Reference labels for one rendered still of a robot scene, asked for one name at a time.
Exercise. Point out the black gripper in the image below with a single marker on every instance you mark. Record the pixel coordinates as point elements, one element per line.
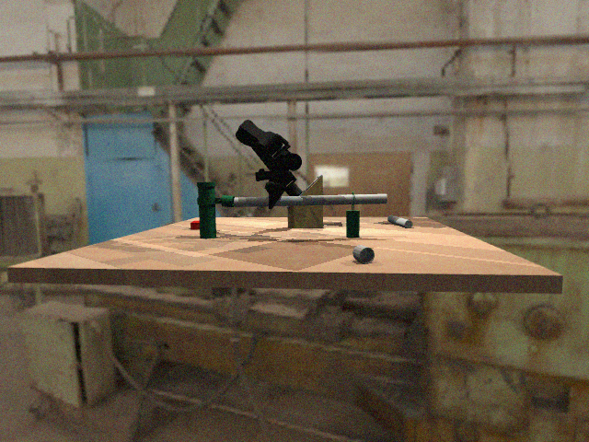
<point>277,185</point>

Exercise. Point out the green capped post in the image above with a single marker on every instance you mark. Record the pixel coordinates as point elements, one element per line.
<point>207,211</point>

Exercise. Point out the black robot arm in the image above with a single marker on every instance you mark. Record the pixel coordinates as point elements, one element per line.
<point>265,144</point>

